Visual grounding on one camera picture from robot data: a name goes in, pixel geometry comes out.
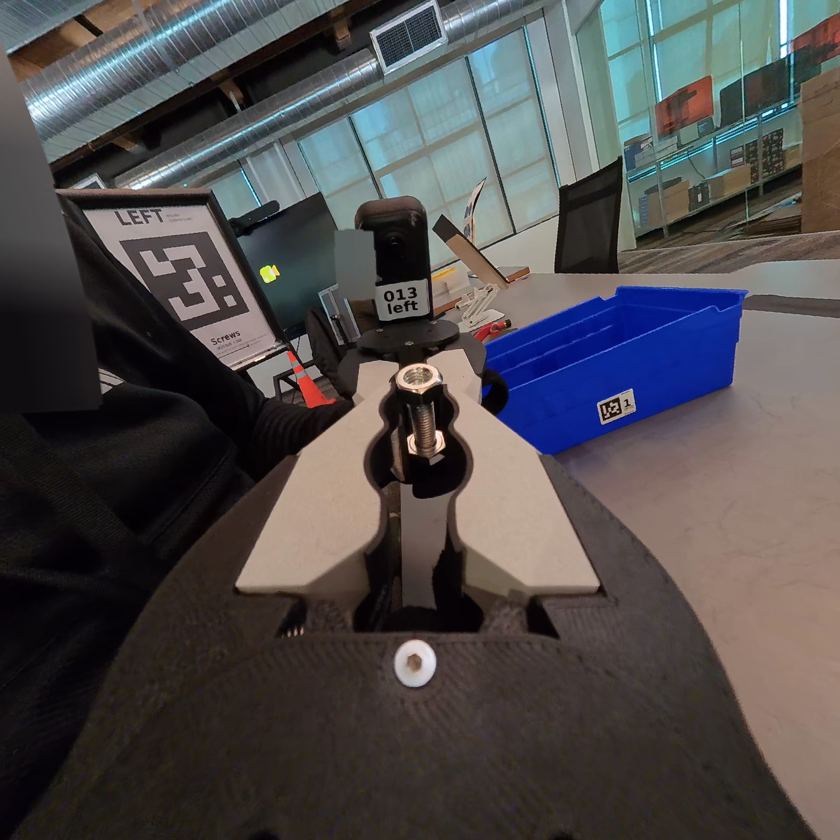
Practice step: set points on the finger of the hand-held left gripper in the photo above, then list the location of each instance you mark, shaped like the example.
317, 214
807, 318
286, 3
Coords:
374, 380
466, 377

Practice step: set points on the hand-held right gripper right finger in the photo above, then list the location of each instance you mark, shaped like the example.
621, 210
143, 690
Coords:
525, 525

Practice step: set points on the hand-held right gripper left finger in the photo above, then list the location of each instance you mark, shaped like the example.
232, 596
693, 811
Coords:
308, 525

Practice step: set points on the steel hex nut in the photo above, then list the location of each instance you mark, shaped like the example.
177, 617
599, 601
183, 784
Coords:
400, 385

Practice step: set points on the steel hex bolt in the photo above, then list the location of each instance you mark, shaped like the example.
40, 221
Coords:
425, 447

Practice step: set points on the blue storage bin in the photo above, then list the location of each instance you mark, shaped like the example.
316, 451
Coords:
623, 354

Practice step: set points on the person's left forearm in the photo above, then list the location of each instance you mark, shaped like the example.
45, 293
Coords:
289, 426

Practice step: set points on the orange traffic cone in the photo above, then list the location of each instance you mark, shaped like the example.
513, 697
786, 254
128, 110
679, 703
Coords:
312, 390

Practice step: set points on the printed standing banner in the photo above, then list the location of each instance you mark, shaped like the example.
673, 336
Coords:
476, 207

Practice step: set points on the black webcam bar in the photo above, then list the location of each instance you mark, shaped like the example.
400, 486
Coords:
256, 213

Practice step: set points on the black office chair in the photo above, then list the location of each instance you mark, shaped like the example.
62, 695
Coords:
590, 216

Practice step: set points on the framed marker sign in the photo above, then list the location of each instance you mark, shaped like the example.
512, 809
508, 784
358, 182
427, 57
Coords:
190, 275

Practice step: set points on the white vent grille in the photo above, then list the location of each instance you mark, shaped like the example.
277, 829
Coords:
408, 36

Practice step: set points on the storage shelf with boxes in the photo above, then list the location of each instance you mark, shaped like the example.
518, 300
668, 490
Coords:
722, 177

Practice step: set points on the black wall monitor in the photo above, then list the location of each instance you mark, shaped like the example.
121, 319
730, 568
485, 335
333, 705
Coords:
295, 262

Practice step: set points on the silver ventilation duct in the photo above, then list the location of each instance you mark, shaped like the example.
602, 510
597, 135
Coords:
197, 72
295, 124

